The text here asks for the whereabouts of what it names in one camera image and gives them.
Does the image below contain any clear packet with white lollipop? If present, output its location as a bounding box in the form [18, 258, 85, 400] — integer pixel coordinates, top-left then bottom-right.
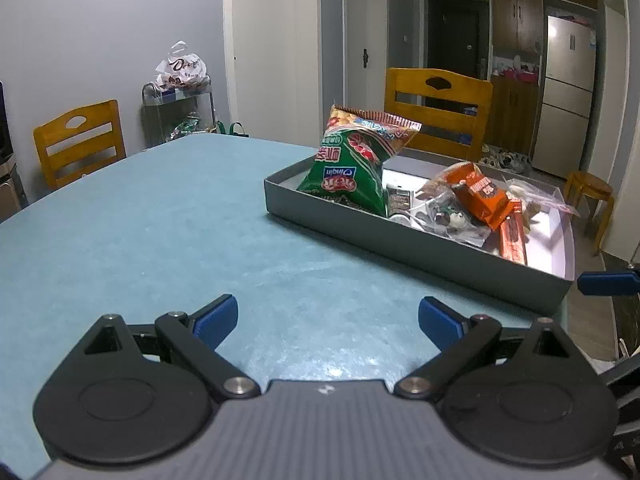
[504, 177, 582, 217]

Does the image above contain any pile of shoes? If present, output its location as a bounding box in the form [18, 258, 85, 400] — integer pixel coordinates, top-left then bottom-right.
[479, 146, 533, 175]

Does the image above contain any wooden chair curved cutout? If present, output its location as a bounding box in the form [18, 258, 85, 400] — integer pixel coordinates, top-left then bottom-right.
[384, 67, 494, 162]

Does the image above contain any green shopping bag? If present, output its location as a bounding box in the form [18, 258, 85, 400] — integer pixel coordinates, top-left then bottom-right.
[214, 120, 250, 138]

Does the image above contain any grey box white inside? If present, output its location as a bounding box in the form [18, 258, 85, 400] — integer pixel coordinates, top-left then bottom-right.
[263, 152, 576, 317]

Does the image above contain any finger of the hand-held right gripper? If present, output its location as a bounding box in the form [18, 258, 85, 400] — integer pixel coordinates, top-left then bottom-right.
[596, 352, 640, 387]
[577, 268, 640, 297]

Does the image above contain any wooden stool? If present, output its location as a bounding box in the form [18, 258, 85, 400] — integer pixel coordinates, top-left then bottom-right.
[563, 170, 616, 257]

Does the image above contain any clear bag of nuts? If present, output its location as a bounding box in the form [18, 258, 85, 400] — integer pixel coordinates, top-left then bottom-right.
[414, 165, 494, 249]

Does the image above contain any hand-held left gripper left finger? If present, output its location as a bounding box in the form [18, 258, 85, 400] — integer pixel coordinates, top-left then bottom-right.
[47, 293, 262, 403]

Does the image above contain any brown wooden cabinet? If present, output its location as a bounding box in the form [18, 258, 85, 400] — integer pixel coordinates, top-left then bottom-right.
[489, 0, 545, 152]

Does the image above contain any clear wrapper with ball candies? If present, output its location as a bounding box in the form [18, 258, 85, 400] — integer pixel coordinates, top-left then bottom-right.
[431, 204, 471, 233]

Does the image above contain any long brown chocolate packet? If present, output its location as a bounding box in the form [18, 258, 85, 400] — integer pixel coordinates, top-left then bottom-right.
[384, 184, 414, 224]

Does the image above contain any dark door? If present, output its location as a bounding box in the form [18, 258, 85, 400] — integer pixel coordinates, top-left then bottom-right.
[424, 0, 492, 82]

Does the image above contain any green prawn cracker bag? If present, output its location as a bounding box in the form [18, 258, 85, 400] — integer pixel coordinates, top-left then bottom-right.
[296, 104, 423, 219]

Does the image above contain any red snack bar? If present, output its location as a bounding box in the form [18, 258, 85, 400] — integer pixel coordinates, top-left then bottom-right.
[499, 200, 530, 267]

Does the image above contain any black water dispenser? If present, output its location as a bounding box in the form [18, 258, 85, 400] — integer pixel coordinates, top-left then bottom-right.
[0, 80, 24, 213]

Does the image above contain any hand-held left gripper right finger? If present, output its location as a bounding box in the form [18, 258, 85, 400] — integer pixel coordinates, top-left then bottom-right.
[393, 296, 598, 403]

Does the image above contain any white refrigerator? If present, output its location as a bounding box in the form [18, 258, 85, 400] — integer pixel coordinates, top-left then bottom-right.
[531, 13, 598, 179]

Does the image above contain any white door black handle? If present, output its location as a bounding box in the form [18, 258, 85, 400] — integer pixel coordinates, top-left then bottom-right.
[344, 0, 389, 112]

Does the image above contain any glass trolley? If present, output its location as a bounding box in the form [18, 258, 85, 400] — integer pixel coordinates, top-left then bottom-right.
[141, 79, 216, 149]

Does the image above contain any orange snack packet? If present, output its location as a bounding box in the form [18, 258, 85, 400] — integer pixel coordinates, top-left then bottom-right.
[444, 163, 524, 232]

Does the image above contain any white plastic bag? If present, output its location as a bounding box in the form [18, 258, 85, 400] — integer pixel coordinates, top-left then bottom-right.
[154, 41, 211, 92]

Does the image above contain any wooden chair oval cutout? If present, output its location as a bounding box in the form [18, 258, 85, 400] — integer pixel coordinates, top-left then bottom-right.
[33, 99, 127, 192]

